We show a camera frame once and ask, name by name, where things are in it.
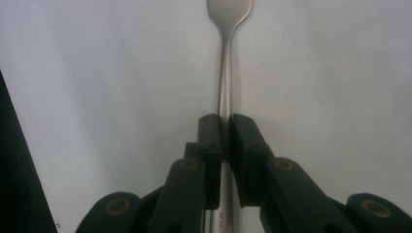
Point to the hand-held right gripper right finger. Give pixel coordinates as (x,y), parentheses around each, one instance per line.
(249,152)

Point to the steel fork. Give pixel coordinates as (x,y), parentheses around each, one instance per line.
(225,81)

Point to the white table sheet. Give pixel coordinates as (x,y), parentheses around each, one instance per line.
(324,81)

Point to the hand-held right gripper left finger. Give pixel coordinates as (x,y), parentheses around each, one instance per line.
(210,136)

